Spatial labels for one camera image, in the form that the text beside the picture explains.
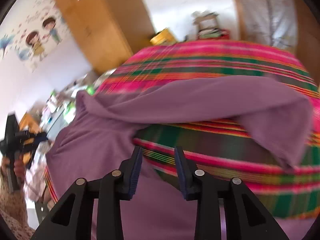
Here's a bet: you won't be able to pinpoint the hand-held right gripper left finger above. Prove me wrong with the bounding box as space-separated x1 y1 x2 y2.
30 145 143 240

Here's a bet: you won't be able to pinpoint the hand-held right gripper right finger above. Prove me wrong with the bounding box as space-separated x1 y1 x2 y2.
174 146 290 240

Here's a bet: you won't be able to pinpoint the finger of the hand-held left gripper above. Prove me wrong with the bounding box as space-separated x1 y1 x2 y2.
20 144 38 170
15 130 48 146

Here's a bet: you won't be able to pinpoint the purple fleece pants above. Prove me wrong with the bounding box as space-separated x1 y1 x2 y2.
45 75 314 240

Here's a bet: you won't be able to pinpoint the person's left hand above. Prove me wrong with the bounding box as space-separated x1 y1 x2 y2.
13 159 26 181

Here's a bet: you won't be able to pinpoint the pink plaid blanket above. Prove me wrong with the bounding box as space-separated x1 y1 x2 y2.
44 39 320 221

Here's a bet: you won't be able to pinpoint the wooden wardrobe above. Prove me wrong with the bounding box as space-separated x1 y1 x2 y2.
53 0 155 76

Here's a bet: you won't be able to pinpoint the yellow bag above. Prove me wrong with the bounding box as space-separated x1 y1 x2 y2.
150 28 178 46

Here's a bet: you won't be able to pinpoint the cardboard box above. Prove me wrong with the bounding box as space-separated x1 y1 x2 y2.
192 11 220 33

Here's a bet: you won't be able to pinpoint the clear plastic door curtain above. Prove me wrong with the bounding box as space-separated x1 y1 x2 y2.
236 0 300 53

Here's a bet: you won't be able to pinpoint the cartoon wall sticker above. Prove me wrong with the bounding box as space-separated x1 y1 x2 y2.
0 0 66 73

